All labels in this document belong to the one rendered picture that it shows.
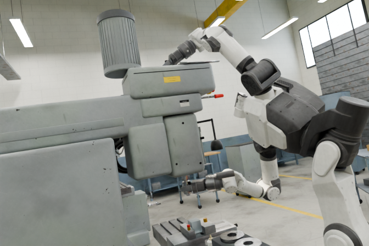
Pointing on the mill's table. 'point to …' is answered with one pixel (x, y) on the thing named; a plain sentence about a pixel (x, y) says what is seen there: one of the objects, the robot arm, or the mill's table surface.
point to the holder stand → (236, 239)
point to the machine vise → (201, 240)
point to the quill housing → (184, 145)
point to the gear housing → (171, 105)
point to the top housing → (168, 80)
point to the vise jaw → (207, 227)
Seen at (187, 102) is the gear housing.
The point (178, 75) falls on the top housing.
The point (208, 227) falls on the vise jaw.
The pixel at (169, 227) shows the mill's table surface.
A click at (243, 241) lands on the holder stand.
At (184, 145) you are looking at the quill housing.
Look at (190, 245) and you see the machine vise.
